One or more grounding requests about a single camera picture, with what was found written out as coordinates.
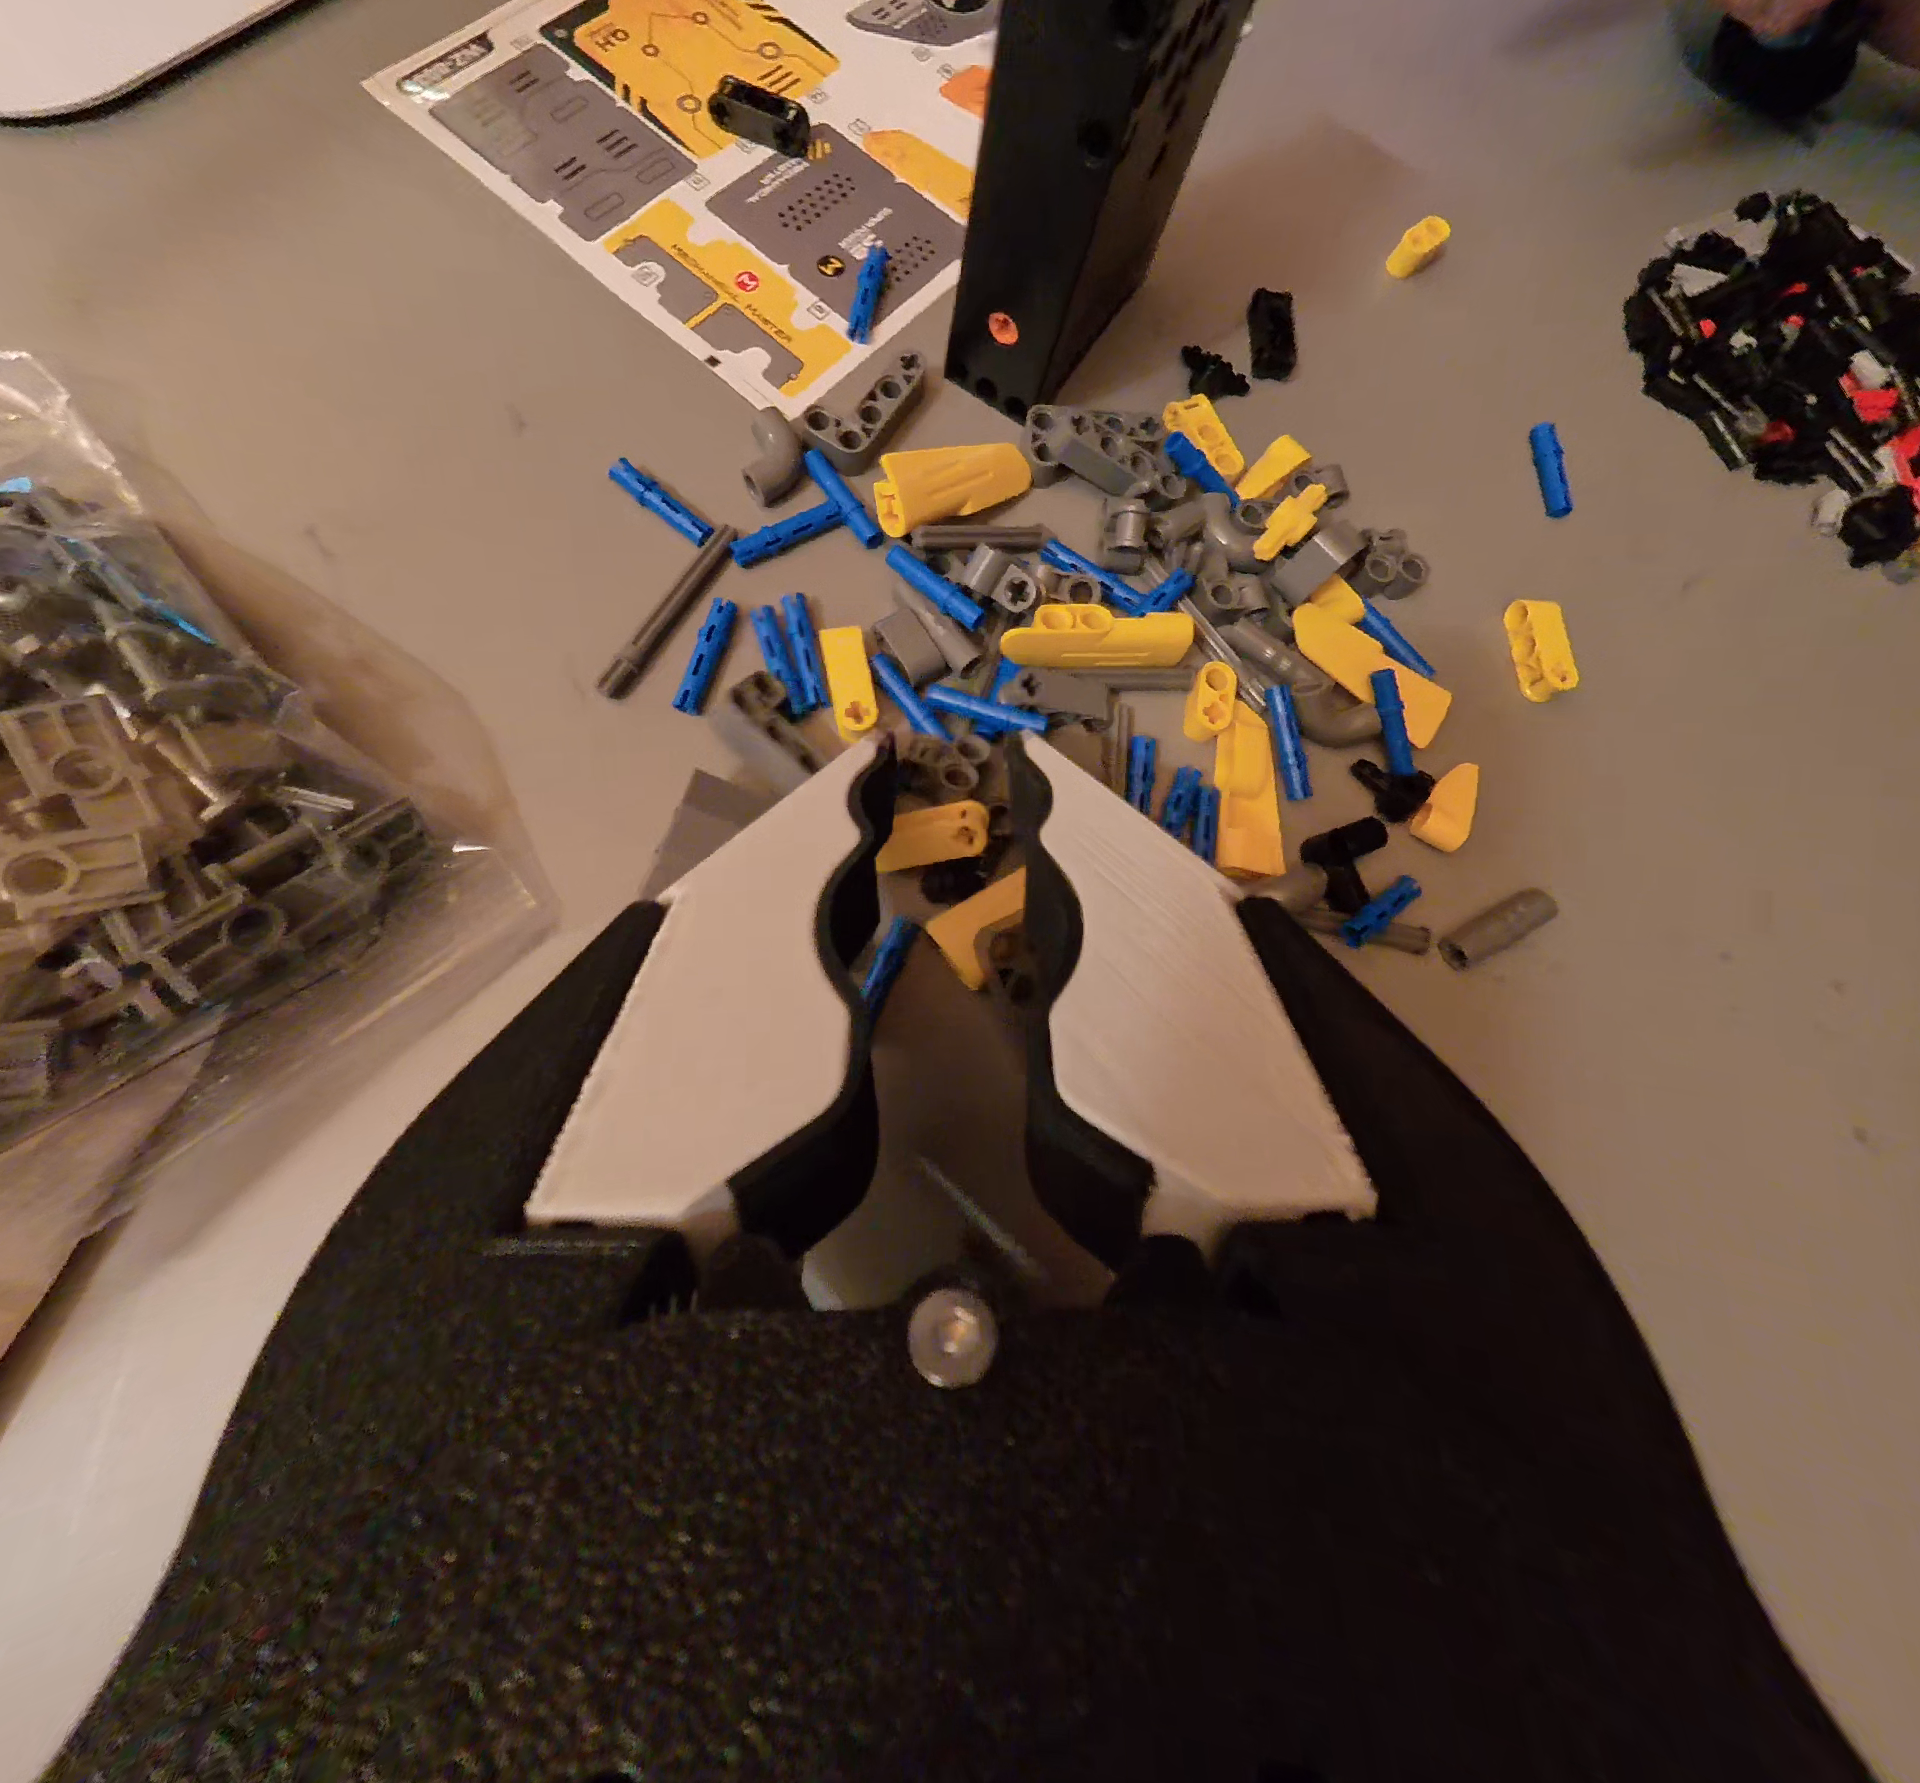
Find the grey tube piece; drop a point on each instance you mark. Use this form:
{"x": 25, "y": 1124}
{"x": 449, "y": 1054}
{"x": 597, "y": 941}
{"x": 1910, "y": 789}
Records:
{"x": 1499, "y": 927}

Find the blue pin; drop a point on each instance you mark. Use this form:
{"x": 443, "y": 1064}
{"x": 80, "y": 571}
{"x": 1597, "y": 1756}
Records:
{"x": 662, "y": 503}
{"x": 866, "y": 293}
{"x": 1550, "y": 470}

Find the grey axle rod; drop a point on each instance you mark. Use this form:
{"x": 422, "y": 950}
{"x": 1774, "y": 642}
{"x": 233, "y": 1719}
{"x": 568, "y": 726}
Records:
{"x": 666, "y": 616}

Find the black piece on sticker sheet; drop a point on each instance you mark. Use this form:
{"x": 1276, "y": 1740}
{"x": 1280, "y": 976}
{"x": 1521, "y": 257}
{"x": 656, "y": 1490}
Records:
{"x": 763, "y": 115}

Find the yellow and grey sticker sheet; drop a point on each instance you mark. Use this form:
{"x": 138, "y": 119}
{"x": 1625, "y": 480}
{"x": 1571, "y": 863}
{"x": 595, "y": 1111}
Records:
{"x": 630, "y": 164}

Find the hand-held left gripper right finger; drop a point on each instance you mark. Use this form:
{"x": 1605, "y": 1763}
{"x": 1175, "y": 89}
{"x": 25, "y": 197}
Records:
{"x": 1185, "y": 1048}

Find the black perforated block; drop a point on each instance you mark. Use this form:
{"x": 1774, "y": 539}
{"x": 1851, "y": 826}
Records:
{"x": 1049, "y": 239}

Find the clear bag of grey pieces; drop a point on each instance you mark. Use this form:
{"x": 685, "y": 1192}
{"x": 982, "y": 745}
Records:
{"x": 152, "y": 794}

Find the pile of toy building pieces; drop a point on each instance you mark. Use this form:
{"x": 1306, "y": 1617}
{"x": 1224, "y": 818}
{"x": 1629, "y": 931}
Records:
{"x": 1096, "y": 635}

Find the small black connector piece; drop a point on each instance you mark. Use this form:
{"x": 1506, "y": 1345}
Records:
{"x": 1214, "y": 373}

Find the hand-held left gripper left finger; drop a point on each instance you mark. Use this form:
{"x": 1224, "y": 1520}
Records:
{"x": 706, "y": 1035}

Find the pile of black red pieces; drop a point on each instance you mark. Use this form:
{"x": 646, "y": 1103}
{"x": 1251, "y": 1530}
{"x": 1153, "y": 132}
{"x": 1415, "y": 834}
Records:
{"x": 1770, "y": 328}

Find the short yellow connector piece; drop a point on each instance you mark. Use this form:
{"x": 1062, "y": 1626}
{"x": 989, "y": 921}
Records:
{"x": 1418, "y": 248}

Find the yellow two-hole beam piece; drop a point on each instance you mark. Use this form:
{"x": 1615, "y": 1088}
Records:
{"x": 1542, "y": 648}

